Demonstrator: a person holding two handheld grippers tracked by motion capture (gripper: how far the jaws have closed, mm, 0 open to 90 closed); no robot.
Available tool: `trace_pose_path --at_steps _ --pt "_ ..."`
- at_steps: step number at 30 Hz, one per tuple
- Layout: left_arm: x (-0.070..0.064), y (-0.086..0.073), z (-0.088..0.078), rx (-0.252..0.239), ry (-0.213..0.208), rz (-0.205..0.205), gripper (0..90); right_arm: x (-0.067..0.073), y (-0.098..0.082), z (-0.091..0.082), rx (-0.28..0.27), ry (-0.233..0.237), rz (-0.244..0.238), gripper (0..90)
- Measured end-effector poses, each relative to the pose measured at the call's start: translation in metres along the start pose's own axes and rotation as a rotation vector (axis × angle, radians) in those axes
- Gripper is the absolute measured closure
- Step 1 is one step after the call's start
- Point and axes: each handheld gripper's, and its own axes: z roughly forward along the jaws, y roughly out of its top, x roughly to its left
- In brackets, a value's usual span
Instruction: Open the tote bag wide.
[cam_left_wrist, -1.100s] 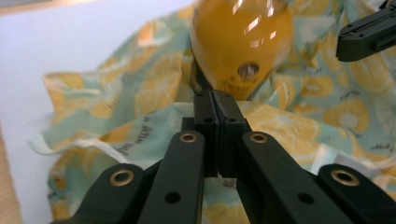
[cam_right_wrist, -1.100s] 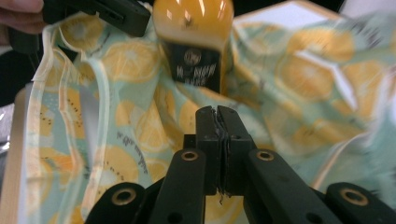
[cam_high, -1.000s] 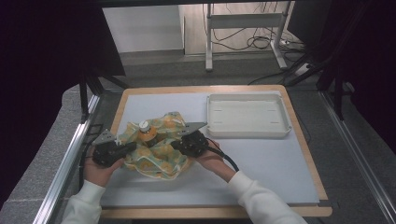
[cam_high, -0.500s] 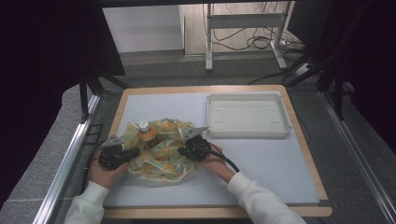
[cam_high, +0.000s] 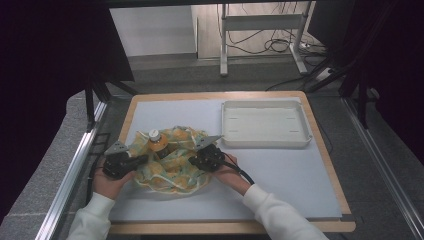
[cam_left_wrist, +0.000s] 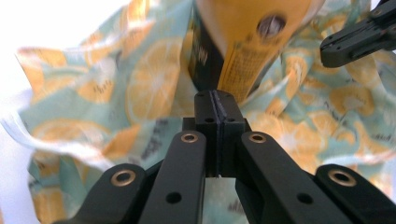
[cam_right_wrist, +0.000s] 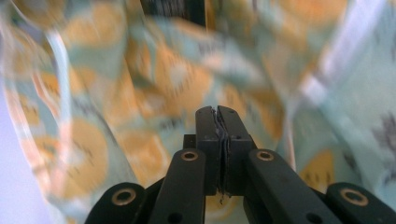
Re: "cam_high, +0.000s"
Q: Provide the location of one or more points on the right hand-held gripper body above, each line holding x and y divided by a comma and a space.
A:
210, 156

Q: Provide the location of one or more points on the black curtain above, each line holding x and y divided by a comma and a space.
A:
43, 83
396, 66

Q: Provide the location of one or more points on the white table mat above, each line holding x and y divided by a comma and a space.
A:
283, 193

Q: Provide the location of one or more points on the white power strip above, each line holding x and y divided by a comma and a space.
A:
324, 74

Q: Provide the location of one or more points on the person's left hand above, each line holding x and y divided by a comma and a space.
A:
108, 185

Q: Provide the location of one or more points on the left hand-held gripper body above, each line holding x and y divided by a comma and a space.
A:
116, 163

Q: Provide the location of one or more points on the black metal stand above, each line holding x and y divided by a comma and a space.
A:
361, 96
97, 91

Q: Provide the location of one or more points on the wooden table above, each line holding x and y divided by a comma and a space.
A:
200, 228

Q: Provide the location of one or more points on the orange juice bottle white cap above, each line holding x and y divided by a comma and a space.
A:
157, 143

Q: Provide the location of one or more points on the aluminium rail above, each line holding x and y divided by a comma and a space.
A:
68, 180
383, 166

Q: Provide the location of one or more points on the person's right hand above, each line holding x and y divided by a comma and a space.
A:
230, 176

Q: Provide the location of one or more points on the white plastic tray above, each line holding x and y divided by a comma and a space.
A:
266, 123

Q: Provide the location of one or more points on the white metal desk frame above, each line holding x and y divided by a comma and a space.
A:
263, 22

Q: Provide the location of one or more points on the orange patterned fabric tote bag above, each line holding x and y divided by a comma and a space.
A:
173, 170

